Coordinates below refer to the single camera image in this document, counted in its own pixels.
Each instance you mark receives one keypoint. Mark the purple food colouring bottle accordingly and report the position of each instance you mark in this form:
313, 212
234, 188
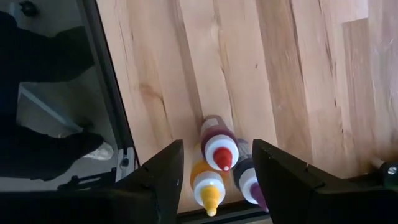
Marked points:
245, 177

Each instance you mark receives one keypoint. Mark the red food colouring bottle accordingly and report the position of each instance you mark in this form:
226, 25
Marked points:
217, 146

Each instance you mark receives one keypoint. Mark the person's shoe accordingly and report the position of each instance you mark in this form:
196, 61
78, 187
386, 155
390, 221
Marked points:
101, 152

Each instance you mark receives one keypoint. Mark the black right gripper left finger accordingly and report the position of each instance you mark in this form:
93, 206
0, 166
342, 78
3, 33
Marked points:
155, 193

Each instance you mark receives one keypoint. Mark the yellow food colouring bottle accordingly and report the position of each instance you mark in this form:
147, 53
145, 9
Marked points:
208, 186

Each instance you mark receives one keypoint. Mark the person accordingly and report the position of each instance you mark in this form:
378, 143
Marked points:
37, 53

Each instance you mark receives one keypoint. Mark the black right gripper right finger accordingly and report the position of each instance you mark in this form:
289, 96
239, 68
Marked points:
283, 186

